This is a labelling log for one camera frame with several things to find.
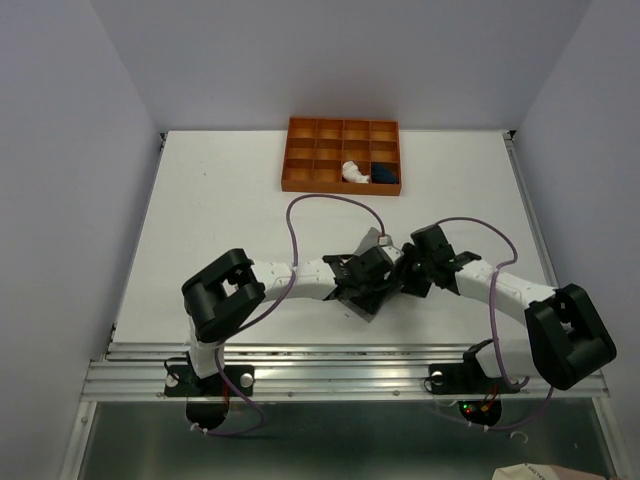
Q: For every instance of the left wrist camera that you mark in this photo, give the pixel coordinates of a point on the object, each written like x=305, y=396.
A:
x=386, y=243

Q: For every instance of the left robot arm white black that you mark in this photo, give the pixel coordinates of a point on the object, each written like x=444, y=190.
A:
x=223, y=295

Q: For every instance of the white pink grey underwear pile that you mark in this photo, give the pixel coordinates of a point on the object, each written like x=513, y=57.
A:
x=352, y=174

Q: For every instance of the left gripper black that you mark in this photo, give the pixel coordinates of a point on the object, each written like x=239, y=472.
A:
x=372, y=302

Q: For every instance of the navy blue underwear white trim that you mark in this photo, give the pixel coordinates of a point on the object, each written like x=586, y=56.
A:
x=382, y=173

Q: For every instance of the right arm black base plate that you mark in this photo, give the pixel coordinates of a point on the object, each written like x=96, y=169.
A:
x=464, y=379

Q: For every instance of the white pink bag corner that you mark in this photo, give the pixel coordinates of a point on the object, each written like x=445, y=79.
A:
x=528, y=471

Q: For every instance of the aluminium rail frame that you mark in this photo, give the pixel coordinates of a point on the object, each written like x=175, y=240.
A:
x=343, y=397

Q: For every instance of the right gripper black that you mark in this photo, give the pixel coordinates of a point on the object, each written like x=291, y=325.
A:
x=412, y=285

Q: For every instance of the orange compartment tray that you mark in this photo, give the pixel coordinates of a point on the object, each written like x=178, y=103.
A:
x=316, y=148

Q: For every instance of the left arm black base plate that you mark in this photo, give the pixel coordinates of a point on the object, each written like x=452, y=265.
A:
x=182, y=382

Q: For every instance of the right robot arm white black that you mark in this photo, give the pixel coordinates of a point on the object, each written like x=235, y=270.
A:
x=538, y=331

